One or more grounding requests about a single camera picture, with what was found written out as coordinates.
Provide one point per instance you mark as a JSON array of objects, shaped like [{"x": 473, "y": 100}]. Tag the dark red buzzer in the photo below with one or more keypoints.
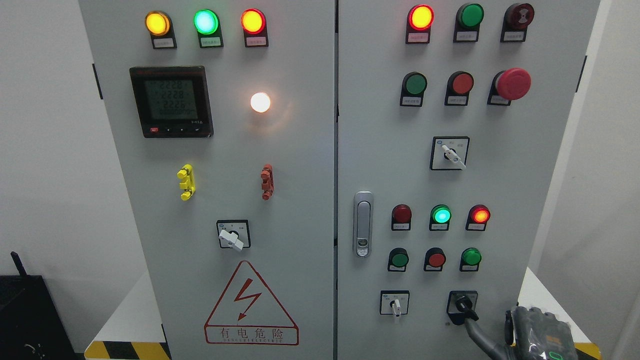
[{"x": 516, "y": 21}]

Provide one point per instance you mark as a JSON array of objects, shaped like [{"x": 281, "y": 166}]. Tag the green lit indicator lower middle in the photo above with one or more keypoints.
[{"x": 440, "y": 217}]

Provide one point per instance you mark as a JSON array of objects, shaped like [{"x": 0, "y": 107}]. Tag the black box with antenna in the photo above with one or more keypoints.
[{"x": 30, "y": 327}]

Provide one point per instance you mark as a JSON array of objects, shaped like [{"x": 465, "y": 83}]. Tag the white selector switch bottom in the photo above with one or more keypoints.
[{"x": 394, "y": 303}]

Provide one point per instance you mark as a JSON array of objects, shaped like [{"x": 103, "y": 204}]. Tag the green push button lower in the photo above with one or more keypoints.
[{"x": 398, "y": 259}]

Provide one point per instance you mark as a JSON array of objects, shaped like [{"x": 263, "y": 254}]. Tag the grey electrical cabinet right door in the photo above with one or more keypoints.
[{"x": 386, "y": 149}]

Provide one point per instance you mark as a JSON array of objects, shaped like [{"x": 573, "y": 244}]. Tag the green indicator light top left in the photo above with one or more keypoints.
[{"x": 208, "y": 28}]

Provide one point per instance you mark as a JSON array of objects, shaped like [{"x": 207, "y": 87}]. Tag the white platform with hazard stripes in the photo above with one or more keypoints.
[{"x": 134, "y": 331}]

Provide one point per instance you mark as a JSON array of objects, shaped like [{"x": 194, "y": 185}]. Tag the red lit indicator right door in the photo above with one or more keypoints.
[{"x": 420, "y": 19}]

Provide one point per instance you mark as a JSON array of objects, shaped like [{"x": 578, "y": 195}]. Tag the white selector switch upper right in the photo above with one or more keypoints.
[{"x": 449, "y": 153}]

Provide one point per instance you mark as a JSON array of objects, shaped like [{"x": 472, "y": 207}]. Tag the white glowing indicator light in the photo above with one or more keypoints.
[{"x": 260, "y": 102}]

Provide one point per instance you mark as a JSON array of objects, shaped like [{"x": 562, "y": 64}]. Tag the black digital power meter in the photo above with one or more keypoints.
[{"x": 172, "y": 101}]

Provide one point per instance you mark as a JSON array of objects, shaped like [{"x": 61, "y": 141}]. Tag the red push button lower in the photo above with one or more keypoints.
[{"x": 434, "y": 260}]

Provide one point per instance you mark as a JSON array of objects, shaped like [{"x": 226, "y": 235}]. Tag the green unlit indicator top right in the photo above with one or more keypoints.
[{"x": 467, "y": 23}]

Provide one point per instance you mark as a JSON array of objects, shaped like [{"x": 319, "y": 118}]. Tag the grey electrical cabinet left door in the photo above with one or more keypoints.
[{"x": 292, "y": 233}]

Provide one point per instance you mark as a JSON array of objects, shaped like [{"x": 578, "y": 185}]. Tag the yellow terminal connector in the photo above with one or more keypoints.
[{"x": 187, "y": 183}]

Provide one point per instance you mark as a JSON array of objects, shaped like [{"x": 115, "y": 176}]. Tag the white selector switch left door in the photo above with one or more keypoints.
[{"x": 233, "y": 234}]

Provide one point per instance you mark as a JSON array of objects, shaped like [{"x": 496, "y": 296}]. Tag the silver door latch handle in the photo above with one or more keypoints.
[{"x": 363, "y": 205}]

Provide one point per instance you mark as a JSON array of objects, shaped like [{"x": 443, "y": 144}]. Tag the red push button upper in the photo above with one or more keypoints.
[{"x": 458, "y": 88}]

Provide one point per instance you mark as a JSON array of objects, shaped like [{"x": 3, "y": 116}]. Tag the red high voltage warning sticker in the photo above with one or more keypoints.
[{"x": 248, "y": 313}]

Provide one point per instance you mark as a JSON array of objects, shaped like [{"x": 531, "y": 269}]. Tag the dark red indicator lower left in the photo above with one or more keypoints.
[{"x": 401, "y": 217}]

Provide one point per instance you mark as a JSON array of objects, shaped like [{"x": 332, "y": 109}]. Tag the red indicator light top left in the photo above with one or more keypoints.
[{"x": 255, "y": 31}]

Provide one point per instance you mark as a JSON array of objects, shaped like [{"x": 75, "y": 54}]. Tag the white selector switch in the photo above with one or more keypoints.
[
  {"x": 394, "y": 303},
  {"x": 449, "y": 153}
]

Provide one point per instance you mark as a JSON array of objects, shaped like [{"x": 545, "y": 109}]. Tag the yellow indicator light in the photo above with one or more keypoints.
[{"x": 160, "y": 28}]

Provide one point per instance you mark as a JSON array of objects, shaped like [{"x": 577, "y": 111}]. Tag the red push button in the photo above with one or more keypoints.
[
  {"x": 458, "y": 88},
  {"x": 434, "y": 260}
]

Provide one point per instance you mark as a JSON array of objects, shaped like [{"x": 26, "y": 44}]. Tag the green illuminated button lower right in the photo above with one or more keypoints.
[{"x": 470, "y": 260}]

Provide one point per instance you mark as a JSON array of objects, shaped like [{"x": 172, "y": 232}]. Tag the green push button upper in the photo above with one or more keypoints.
[{"x": 413, "y": 89}]

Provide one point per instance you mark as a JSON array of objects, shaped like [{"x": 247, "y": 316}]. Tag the grey electrical cabinet door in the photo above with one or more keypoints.
[
  {"x": 386, "y": 149},
  {"x": 292, "y": 233}
]

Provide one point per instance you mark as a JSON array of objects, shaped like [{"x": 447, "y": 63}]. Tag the red emergency stop button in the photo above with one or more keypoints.
[{"x": 509, "y": 85}]

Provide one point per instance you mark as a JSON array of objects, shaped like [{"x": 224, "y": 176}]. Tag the black knob selector switch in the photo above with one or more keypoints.
[{"x": 461, "y": 306}]

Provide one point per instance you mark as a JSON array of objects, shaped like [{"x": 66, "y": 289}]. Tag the red indicator lower right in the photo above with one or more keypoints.
[{"x": 478, "y": 218}]

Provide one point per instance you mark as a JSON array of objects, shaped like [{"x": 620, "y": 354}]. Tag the red terminal connector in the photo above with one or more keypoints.
[{"x": 267, "y": 177}]

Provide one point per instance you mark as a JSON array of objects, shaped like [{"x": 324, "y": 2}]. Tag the green push button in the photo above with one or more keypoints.
[
  {"x": 398, "y": 259},
  {"x": 413, "y": 89}
]

